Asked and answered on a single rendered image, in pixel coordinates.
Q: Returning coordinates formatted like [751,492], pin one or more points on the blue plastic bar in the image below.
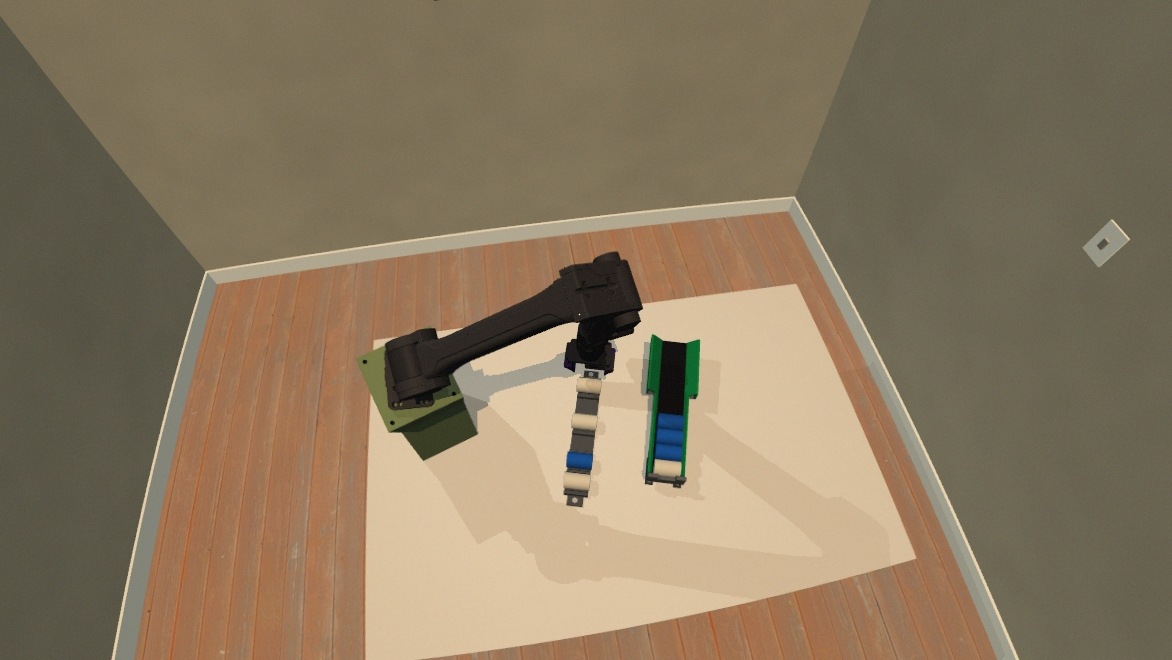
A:
[670,421]
[668,452]
[579,460]
[669,437]

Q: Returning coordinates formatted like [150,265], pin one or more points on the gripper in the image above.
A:
[593,359]

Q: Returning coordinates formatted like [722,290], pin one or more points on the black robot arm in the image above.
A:
[591,294]

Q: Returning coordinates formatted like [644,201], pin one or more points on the beige cylinder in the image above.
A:
[588,385]
[576,481]
[667,468]
[584,421]

